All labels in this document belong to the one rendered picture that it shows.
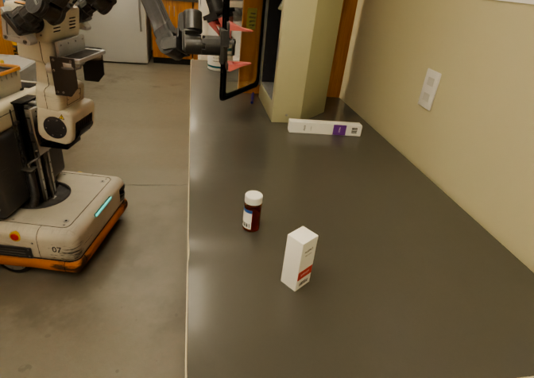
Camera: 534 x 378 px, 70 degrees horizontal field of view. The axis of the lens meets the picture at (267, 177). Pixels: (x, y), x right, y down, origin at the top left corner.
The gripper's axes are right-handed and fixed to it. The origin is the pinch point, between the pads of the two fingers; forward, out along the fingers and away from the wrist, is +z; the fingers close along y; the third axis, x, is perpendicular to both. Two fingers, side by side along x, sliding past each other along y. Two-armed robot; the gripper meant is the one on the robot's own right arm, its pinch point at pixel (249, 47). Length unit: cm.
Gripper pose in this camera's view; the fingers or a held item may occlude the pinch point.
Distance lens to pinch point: 125.6
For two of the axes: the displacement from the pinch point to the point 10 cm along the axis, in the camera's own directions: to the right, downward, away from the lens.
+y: 0.7, -8.9, -4.6
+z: 9.8, -0.2, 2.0
